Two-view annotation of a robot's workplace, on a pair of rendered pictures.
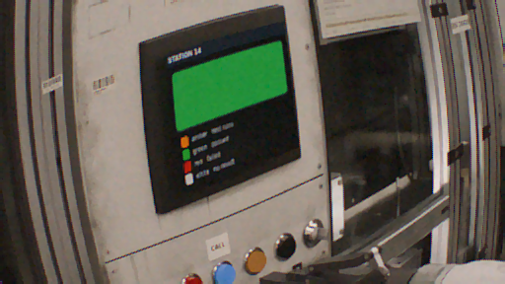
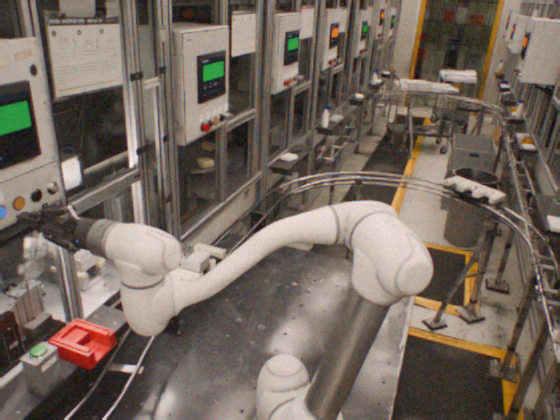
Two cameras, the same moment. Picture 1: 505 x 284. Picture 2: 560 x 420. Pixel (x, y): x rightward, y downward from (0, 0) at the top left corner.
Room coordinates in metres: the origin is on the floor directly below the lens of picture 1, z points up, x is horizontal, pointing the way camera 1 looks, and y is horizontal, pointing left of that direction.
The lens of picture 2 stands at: (0.16, -0.20, 1.98)
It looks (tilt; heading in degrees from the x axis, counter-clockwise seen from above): 26 degrees down; 337
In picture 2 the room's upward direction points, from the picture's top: 3 degrees clockwise
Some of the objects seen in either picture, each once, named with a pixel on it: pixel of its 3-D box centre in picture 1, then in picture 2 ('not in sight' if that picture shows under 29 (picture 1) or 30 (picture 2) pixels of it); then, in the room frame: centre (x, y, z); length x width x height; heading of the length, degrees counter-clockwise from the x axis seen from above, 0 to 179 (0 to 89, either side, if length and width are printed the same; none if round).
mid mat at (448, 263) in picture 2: not in sight; (441, 274); (2.58, -2.61, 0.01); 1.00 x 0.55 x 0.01; 138
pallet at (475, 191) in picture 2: not in sight; (472, 192); (2.30, -2.43, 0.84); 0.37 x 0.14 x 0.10; 16
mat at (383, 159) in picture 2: not in sight; (391, 163); (4.92, -3.67, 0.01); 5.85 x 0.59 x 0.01; 138
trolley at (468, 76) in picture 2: not in sight; (454, 100); (6.17, -5.61, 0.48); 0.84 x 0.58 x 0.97; 146
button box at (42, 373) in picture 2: not in sight; (40, 367); (1.33, 0.02, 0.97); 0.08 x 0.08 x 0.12; 48
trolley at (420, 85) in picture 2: not in sight; (421, 113); (5.49, -4.46, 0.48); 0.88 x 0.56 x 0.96; 66
